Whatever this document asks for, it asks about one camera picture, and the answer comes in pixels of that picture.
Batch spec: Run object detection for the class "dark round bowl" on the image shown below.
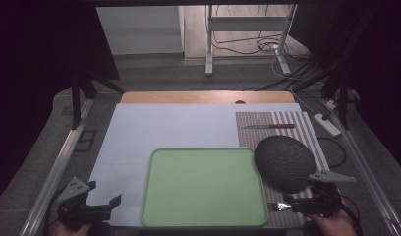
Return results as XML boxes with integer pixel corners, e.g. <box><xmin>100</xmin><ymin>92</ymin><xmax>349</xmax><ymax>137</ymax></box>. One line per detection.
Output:
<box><xmin>253</xmin><ymin>135</ymin><xmax>318</xmax><ymax>195</ymax></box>

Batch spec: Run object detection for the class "person's right hand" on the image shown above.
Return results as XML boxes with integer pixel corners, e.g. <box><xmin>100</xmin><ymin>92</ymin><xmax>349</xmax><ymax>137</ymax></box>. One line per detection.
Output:
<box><xmin>307</xmin><ymin>209</ymin><xmax>358</xmax><ymax>236</ymax></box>

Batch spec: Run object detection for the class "hand-held gripper cable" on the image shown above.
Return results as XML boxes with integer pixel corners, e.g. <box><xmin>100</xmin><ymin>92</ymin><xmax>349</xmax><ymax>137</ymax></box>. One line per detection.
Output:
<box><xmin>339</xmin><ymin>194</ymin><xmax>364</xmax><ymax>236</ymax></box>
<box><xmin>42</xmin><ymin>187</ymin><xmax>64</xmax><ymax>236</ymax></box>

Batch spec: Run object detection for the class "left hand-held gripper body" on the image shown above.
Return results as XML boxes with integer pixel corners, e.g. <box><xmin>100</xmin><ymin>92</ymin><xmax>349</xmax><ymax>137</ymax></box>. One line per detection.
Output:
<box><xmin>55</xmin><ymin>176</ymin><xmax>112</xmax><ymax>232</ymax></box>

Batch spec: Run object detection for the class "dark floor socket plate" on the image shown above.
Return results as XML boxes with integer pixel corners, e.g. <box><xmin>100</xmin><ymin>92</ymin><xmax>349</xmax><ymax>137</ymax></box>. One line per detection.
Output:
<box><xmin>74</xmin><ymin>129</ymin><xmax>98</xmax><ymax>153</ymax></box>

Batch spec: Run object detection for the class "aluminium rail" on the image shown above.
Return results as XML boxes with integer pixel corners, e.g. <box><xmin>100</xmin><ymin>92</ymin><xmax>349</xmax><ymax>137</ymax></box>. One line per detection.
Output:
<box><xmin>19</xmin><ymin>97</ymin><xmax>95</xmax><ymax>236</ymax></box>
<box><xmin>328</xmin><ymin>107</ymin><xmax>401</xmax><ymax>236</ymax></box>

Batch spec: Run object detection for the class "right hand-held gripper cable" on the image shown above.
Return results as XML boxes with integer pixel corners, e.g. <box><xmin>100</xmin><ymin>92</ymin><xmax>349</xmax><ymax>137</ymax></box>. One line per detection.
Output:
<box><xmin>339</xmin><ymin>194</ymin><xmax>364</xmax><ymax>236</ymax></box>

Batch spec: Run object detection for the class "dark curtain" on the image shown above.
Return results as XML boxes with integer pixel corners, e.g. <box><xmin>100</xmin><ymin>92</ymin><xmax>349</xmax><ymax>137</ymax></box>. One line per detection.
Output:
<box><xmin>0</xmin><ymin>3</ymin><xmax>122</xmax><ymax>207</ymax></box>
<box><xmin>288</xmin><ymin>3</ymin><xmax>401</xmax><ymax>176</ymax></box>

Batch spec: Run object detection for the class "pale blue table mat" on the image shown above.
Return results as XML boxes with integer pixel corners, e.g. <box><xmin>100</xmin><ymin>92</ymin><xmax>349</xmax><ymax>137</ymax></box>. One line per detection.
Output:
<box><xmin>86</xmin><ymin>102</ymin><xmax>303</xmax><ymax>228</ymax></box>

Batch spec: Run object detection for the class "white power strip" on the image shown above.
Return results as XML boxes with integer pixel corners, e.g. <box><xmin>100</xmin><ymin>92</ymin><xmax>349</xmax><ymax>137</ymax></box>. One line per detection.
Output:
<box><xmin>313</xmin><ymin>112</ymin><xmax>342</xmax><ymax>138</ymax></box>

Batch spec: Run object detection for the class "black cable loop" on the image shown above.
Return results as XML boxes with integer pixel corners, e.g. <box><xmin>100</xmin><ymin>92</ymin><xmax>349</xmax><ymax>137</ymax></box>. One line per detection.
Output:
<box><xmin>316</xmin><ymin>137</ymin><xmax>348</xmax><ymax>169</ymax></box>

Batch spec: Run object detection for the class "white desk frame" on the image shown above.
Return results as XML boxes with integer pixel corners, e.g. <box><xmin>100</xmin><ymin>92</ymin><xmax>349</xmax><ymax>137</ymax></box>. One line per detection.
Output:
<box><xmin>204</xmin><ymin>4</ymin><xmax>299</xmax><ymax>78</ymax></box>

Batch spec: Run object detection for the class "silver fork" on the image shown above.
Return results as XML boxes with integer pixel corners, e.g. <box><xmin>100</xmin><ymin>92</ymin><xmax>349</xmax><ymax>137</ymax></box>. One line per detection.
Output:
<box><xmin>267</xmin><ymin>202</ymin><xmax>293</xmax><ymax>212</ymax></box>

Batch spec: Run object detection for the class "person's left hand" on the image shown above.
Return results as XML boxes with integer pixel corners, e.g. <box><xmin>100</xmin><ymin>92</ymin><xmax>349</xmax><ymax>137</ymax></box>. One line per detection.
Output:
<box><xmin>52</xmin><ymin>221</ymin><xmax>91</xmax><ymax>236</ymax></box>

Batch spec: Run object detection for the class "black metal stand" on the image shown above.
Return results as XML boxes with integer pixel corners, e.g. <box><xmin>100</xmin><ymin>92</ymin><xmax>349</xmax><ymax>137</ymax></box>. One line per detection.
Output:
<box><xmin>70</xmin><ymin>58</ymin><xmax>128</xmax><ymax>131</ymax></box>
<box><xmin>319</xmin><ymin>58</ymin><xmax>354</xmax><ymax>131</ymax></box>

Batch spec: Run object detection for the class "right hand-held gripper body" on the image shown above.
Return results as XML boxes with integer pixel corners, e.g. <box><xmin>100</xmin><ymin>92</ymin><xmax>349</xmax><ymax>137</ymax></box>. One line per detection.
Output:
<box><xmin>300</xmin><ymin>169</ymin><xmax>358</xmax><ymax>218</ymax></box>

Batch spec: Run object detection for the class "wooden table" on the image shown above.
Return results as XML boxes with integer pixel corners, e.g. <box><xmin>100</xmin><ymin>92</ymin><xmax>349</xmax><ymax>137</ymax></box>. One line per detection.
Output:
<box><xmin>119</xmin><ymin>90</ymin><xmax>297</xmax><ymax>105</ymax></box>

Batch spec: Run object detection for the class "left hand-held gripper cable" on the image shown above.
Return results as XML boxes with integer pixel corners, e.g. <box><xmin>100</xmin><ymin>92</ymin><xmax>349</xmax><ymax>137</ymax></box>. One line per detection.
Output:
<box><xmin>42</xmin><ymin>187</ymin><xmax>64</xmax><ymax>236</ymax></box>

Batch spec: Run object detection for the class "small white plug adapter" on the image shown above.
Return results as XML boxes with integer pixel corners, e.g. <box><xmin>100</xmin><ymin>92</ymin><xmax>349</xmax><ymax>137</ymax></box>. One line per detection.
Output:
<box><xmin>324</xmin><ymin>98</ymin><xmax>339</xmax><ymax>111</ymax></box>

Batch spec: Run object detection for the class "green plastic tray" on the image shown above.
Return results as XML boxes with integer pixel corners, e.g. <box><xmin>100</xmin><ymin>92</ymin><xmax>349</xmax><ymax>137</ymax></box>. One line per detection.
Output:
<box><xmin>140</xmin><ymin>147</ymin><xmax>269</xmax><ymax>228</ymax></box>

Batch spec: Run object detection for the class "striped woven placemat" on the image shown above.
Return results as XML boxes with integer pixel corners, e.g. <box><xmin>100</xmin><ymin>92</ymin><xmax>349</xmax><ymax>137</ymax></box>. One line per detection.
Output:
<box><xmin>234</xmin><ymin>111</ymin><xmax>330</xmax><ymax>228</ymax></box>

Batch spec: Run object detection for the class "tangle of floor cables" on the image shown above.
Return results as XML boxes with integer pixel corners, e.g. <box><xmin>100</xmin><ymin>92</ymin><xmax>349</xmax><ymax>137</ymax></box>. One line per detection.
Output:
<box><xmin>210</xmin><ymin>30</ymin><xmax>320</xmax><ymax>91</ymax></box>

